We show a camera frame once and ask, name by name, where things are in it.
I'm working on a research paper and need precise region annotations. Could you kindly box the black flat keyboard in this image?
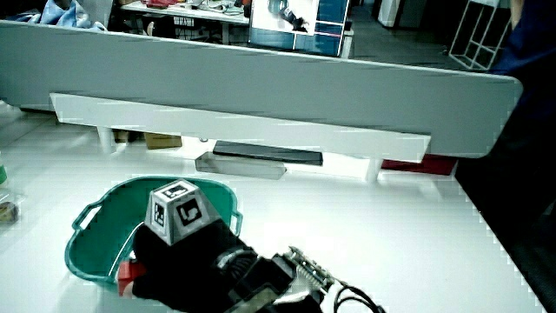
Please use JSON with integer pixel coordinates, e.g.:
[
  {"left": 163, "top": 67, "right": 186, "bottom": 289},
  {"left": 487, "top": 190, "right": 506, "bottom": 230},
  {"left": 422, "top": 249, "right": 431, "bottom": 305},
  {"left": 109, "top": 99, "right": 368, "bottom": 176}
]
[{"left": 212, "top": 140, "right": 325, "bottom": 167}]

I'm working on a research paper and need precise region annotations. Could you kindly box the black glove cable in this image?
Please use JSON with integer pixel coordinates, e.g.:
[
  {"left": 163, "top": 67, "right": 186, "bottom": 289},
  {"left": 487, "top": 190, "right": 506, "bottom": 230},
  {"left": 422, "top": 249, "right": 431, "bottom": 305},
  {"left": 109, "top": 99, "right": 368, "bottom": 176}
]
[{"left": 333, "top": 282, "right": 387, "bottom": 313}]

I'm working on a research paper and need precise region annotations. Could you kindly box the light blue cloth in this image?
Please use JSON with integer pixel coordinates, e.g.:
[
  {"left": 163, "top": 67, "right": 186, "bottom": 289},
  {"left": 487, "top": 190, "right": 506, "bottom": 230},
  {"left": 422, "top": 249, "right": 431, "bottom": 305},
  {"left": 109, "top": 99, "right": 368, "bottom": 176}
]
[{"left": 7, "top": 0, "right": 108, "bottom": 32}]

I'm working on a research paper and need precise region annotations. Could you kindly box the brown cardboard box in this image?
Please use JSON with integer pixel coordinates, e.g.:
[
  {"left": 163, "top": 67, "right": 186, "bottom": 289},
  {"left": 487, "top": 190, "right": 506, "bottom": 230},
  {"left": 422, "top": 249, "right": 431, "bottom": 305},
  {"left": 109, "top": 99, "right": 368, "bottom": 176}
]
[{"left": 142, "top": 132, "right": 183, "bottom": 150}]

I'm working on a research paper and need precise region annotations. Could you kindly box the white desk riser shelf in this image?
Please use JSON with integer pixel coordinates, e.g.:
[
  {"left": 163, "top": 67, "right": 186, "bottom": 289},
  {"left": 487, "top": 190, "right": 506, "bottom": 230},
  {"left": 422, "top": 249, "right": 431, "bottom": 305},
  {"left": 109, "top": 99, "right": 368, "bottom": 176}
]
[{"left": 49, "top": 92, "right": 432, "bottom": 183}]

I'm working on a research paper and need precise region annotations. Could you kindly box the person's right hand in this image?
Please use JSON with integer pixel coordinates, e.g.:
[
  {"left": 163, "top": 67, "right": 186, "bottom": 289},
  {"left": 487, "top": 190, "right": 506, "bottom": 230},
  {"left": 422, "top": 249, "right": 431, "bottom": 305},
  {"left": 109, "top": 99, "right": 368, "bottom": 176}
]
[{"left": 131, "top": 178, "right": 271, "bottom": 313}]

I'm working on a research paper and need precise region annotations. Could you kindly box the red block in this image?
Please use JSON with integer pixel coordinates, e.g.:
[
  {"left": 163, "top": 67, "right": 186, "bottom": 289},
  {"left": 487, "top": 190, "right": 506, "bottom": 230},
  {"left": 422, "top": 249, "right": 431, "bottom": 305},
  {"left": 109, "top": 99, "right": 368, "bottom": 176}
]
[{"left": 116, "top": 259, "right": 148, "bottom": 297}]

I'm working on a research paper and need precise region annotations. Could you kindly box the green plastic basket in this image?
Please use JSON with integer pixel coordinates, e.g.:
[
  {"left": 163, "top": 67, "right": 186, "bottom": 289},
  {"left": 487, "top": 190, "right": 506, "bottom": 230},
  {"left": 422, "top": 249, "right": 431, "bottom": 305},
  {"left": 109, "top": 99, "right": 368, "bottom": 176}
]
[{"left": 63, "top": 175, "right": 243, "bottom": 286}]

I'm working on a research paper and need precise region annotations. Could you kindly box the clear small container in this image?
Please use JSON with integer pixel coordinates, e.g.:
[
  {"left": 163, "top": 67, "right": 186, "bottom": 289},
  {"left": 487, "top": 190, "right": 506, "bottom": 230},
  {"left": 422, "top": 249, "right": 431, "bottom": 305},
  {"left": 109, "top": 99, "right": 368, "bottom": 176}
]
[{"left": 0, "top": 198, "right": 22, "bottom": 226}]

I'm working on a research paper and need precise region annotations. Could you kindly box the white background desk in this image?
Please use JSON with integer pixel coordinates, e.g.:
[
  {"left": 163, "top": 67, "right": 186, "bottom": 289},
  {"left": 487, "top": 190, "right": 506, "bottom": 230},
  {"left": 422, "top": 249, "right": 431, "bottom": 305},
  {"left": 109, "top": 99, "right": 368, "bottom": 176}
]
[{"left": 120, "top": 0, "right": 251, "bottom": 45}]

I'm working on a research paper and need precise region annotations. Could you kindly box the grey desk partition panel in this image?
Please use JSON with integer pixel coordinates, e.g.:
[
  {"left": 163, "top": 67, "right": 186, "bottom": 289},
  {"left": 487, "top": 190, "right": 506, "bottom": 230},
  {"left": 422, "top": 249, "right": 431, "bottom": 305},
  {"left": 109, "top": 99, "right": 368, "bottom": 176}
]
[{"left": 0, "top": 19, "right": 524, "bottom": 159}]

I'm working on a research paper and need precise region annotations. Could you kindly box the red flat box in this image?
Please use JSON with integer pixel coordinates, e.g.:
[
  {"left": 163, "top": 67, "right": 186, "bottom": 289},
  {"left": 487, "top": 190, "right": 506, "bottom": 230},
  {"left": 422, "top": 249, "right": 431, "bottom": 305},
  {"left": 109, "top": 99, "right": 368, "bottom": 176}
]
[{"left": 381, "top": 153, "right": 460, "bottom": 176}]

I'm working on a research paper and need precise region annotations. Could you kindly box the white open shelf frame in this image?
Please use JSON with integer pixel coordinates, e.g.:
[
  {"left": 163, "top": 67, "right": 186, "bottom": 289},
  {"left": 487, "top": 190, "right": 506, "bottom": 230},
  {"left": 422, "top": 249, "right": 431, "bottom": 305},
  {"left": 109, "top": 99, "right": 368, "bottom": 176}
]
[{"left": 447, "top": 0, "right": 513, "bottom": 72}]

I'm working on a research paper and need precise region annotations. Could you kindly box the blue and white poster board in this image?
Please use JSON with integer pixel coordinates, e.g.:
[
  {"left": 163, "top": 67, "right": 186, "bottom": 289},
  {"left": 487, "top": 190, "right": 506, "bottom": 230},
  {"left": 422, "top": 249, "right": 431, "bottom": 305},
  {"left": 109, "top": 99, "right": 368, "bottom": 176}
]
[{"left": 248, "top": 0, "right": 351, "bottom": 58}]

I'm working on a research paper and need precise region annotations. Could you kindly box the clear grey plastic box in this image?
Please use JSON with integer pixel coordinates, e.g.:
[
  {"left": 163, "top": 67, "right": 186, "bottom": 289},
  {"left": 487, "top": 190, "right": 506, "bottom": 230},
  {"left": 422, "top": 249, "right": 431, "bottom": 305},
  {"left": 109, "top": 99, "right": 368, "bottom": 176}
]
[{"left": 194, "top": 151, "right": 288, "bottom": 181}]

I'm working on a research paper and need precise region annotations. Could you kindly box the person's dark blue clothing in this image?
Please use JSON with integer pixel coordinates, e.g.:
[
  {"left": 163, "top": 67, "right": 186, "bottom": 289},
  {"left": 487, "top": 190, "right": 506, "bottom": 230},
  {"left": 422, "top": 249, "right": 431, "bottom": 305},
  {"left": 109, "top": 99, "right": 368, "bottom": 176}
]
[{"left": 453, "top": 0, "right": 556, "bottom": 313}]

